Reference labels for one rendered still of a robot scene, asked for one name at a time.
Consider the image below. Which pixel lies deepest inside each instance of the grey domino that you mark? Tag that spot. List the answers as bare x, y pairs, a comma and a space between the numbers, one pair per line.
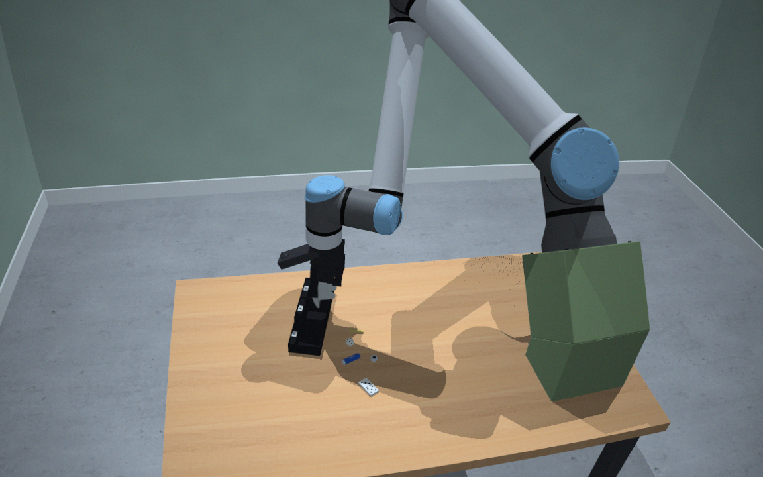
368, 386

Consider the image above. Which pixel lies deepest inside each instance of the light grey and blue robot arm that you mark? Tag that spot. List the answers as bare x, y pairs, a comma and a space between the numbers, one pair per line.
575, 161

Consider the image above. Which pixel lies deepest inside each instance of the blue aa battery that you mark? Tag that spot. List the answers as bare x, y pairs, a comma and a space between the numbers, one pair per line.
351, 359

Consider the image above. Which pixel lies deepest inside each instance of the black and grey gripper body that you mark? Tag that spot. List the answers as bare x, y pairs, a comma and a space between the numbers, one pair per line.
329, 264

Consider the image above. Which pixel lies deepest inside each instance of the black rack of three labelled bins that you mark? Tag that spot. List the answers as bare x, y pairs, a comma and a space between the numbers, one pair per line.
308, 330

